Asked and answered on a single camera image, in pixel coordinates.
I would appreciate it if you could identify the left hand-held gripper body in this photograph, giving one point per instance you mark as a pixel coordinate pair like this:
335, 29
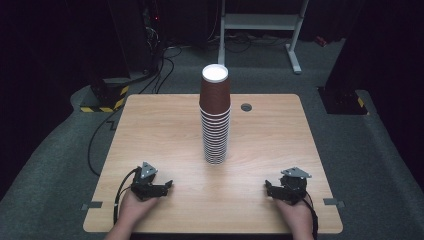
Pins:
144, 186

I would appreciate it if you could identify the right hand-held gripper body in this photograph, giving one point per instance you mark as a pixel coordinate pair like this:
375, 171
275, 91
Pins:
294, 186

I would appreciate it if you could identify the stack of brown paper cups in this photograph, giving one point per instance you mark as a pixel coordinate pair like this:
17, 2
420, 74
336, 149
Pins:
216, 140

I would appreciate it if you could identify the person's left hand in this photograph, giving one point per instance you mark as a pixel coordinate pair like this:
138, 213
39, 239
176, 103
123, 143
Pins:
135, 210

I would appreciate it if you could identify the person's right hand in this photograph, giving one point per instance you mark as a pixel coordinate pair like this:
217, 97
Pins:
295, 215

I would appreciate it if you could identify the grey tape strip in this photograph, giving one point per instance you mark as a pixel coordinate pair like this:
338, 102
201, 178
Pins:
333, 201

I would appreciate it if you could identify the yellow-black striped stand base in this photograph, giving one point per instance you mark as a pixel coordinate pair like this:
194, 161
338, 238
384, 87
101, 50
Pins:
111, 100

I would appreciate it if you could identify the dark stand base yellow mark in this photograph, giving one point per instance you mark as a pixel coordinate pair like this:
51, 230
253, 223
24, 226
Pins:
345, 101

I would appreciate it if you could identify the small red object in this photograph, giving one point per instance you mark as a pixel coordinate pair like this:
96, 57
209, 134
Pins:
321, 41

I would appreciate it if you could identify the dark equipment rack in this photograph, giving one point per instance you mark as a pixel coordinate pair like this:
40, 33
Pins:
151, 33

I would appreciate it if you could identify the white metal stand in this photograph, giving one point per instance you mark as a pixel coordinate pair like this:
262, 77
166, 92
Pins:
260, 21

